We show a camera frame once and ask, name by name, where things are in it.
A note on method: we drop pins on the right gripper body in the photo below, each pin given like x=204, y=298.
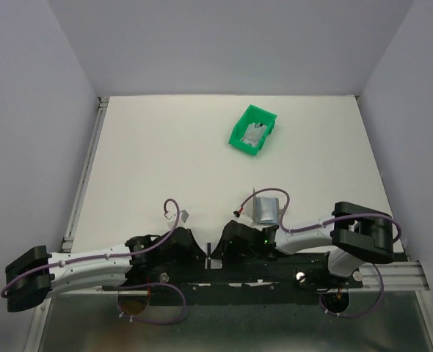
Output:
x=234, y=252

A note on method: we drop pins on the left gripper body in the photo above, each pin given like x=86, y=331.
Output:
x=186, y=257

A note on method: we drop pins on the silver magnetic stripe card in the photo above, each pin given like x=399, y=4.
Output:
x=211, y=261

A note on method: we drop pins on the grey card holder wallet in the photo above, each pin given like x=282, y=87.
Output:
x=266, y=210

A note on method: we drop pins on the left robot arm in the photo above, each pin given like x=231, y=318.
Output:
x=38, y=274

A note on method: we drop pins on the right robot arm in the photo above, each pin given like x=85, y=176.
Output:
x=360, y=235

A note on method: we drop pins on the cards in green bin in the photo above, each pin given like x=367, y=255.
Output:
x=254, y=134

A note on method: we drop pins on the green plastic bin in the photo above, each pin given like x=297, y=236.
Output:
x=253, y=114

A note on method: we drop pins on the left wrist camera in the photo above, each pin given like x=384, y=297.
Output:
x=182, y=216

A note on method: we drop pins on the aluminium left side rail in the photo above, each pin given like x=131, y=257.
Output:
x=68, y=237

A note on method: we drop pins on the aluminium rail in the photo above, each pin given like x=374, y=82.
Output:
x=68, y=237
x=398, y=277

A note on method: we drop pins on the aluminium front rail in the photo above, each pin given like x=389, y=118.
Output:
x=398, y=277

